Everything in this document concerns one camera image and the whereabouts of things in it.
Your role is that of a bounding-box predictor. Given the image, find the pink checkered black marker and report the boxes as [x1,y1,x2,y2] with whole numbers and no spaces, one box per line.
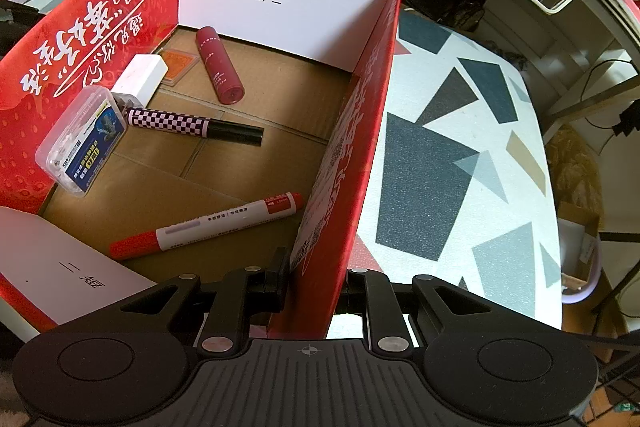
[125,108,264,146]

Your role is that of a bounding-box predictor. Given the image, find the white desk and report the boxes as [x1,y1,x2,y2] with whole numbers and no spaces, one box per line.
[369,0,640,134]

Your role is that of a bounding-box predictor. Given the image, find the clear plastic screw box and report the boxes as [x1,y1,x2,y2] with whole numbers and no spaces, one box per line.
[35,86,127,197]

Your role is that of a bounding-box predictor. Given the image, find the small cardboard box on floor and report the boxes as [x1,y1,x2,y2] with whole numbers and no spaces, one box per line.
[556,202,602,303]

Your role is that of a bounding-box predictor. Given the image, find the red white marker pen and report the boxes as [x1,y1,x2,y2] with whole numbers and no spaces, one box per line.
[108,192,304,261]

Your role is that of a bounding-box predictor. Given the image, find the red cardboard box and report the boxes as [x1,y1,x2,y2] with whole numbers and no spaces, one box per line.
[1,0,400,341]

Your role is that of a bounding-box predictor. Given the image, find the white charger plug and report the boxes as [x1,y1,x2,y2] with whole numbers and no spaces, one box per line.
[111,54,168,108]

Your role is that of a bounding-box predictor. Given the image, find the geometric patterned tablecloth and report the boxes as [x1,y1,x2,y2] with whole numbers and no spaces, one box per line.
[348,9,562,327]

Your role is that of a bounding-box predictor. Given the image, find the dark red cylinder tube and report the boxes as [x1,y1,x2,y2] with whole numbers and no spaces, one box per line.
[195,26,245,105]

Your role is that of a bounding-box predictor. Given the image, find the gold orange card case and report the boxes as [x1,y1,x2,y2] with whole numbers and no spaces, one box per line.
[158,48,198,87]

